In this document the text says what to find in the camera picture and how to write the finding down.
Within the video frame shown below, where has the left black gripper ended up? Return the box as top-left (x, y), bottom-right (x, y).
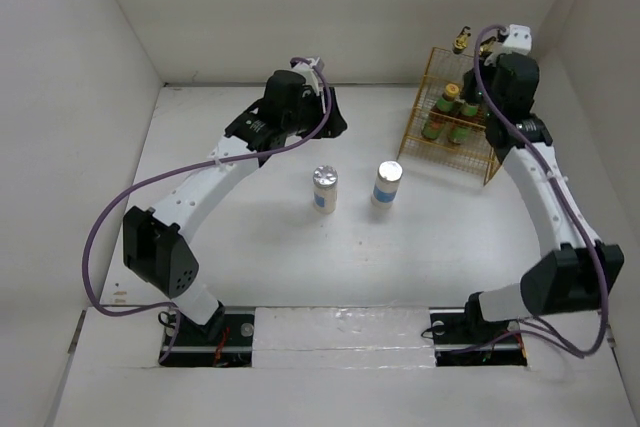
top-left (283, 87), bottom-right (345, 140)

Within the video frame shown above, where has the silver lid jar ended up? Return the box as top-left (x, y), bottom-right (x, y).
top-left (371, 160), bottom-right (403, 209)
top-left (312, 165), bottom-right (338, 214)

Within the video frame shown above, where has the clear gold spout bottle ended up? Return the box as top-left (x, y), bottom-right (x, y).
top-left (451, 26), bottom-right (472, 55)

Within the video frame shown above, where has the chili sauce bottle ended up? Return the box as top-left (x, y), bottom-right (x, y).
top-left (421, 83), bottom-right (460, 141)
top-left (447, 102), bottom-right (479, 146)

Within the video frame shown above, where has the square bottle dark residue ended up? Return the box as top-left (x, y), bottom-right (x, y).
top-left (477, 36), bottom-right (497, 59)

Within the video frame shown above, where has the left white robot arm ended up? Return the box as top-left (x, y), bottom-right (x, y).
top-left (123, 58), bottom-right (347, 344)

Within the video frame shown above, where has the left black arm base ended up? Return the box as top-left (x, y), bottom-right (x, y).
top-left (158, 308), bottom-right (255, 368)

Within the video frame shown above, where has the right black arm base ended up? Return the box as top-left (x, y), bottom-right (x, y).
top-left (421, 307), bottom-right (527, 367)

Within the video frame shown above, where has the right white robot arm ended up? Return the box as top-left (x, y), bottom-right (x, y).
top-left (462, 53), bottom-right (624, 341)

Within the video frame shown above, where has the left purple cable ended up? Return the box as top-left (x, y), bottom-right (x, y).
top-left (80, 56), bottom-right (334, 363)

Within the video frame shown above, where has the purple cable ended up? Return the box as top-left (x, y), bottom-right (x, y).
top-left (80, 56), bottom-right (334, 363)
top-left (472, 23), bottom-right (612, 359)

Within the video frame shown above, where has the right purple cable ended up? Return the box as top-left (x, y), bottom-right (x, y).
top-left (472, 23), bottom-right (612, 359)

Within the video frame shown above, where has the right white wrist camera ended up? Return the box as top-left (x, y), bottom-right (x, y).
top-left (480, 24), bottom-right (532, 66)

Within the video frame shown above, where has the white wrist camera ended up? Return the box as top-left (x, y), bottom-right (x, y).
top-left (480, 24), bottom-right (532, 66)
top-left (290, 57), bottom-right (327, 100)

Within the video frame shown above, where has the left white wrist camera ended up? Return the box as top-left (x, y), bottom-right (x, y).
top-left (290, 57), bottom-right (327, 100)

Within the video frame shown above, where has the yellow wire rack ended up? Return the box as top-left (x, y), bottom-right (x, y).
top-left (397, 47), bottom-right (499, 183)

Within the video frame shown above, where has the metal mounting rail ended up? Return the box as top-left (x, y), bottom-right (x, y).
top-left (225, 306), bottom-right (470, 352)

